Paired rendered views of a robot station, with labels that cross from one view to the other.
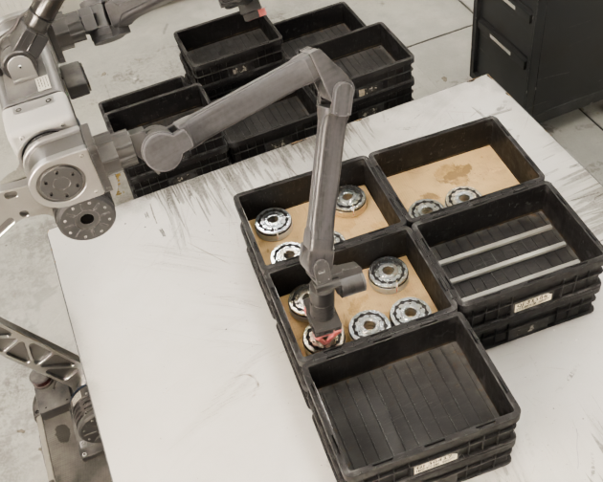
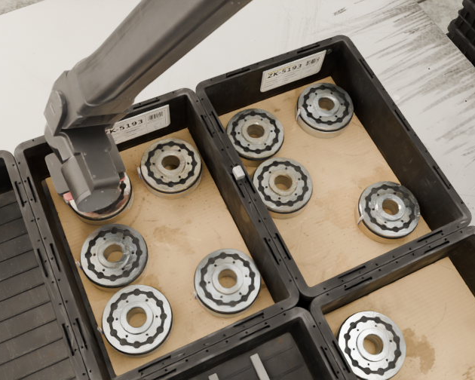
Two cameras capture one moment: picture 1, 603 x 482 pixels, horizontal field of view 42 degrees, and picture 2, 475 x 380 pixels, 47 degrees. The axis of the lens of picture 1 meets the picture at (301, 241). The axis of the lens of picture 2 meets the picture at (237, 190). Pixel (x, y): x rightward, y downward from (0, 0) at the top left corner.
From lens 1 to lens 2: 1.50 m
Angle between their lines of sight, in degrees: 40
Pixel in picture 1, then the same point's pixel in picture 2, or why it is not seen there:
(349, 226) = (337, 219)
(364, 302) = (177, 249)
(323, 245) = (75, 89)
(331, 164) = (157, 14)
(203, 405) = not seen: hidden behind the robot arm
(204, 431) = (38, 94)
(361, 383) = (27, 251)
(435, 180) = (469, 363)
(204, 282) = not seen: hidden behind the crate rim
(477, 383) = not seen: outside the picture
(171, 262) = (291, 28)
